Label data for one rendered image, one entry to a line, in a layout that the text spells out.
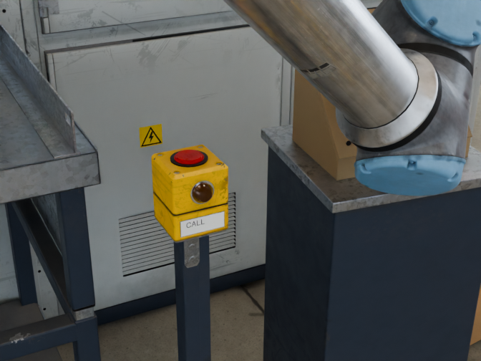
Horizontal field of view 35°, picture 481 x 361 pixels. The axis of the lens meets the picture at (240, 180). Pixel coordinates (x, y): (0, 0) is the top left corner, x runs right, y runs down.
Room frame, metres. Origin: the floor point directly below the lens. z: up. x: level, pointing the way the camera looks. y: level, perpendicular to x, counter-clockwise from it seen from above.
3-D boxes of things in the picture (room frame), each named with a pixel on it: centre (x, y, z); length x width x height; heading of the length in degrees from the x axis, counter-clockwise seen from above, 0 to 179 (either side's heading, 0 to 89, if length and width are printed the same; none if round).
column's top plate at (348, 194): (1.28, -0.25, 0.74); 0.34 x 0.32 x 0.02; 110
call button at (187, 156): (0.91, 0.07, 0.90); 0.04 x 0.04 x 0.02
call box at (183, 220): (0.91, 0.07, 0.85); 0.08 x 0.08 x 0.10; 27
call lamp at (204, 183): (0.87, 0.05, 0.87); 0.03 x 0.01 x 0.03; 117
